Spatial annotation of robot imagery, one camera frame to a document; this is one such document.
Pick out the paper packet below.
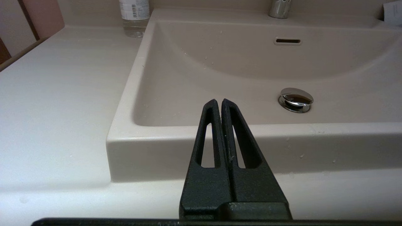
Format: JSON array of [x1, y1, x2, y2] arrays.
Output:
[[383, 0, 402, 27]]

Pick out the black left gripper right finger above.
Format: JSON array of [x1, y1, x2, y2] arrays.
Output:
[[221, 98, 289, 204]]

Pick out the beige sink basin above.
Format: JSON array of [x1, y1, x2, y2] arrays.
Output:
[[106, 8, 402, 183]]

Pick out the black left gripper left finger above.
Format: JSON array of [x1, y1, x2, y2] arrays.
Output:
[[179, 99, 235, 219]]

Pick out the chrome faucet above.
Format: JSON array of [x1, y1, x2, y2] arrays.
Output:
[[268, 0, 291, 19]]

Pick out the clear bottle without cap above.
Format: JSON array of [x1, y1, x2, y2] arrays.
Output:
[[119, 0, 150, 38]]

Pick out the chrome drain stopper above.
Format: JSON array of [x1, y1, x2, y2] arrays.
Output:
[[278, 88, 314, 113]]

